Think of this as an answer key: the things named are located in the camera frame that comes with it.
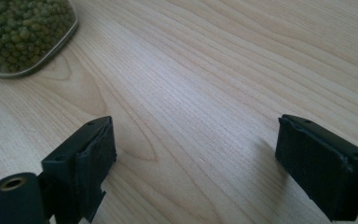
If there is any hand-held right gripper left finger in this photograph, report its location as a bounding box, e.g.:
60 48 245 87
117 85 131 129
40 115 117 224

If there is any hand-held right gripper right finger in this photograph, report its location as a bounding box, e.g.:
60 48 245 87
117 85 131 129
274 113 358 222

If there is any clear container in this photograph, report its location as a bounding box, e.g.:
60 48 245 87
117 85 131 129
0 0 79 78

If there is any pile of green mung beans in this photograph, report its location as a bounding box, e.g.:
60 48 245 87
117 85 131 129
0 0 76 74

